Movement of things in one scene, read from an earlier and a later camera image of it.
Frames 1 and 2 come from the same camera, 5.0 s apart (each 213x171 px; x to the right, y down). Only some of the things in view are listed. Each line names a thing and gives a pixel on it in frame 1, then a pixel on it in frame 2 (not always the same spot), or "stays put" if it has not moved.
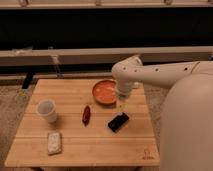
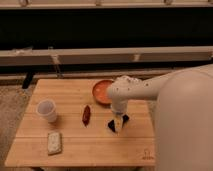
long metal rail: x=102 y=56 stays put
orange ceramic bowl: x=105 y=92 stays put
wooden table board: x=63 y=125 stays put
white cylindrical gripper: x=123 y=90 → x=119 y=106
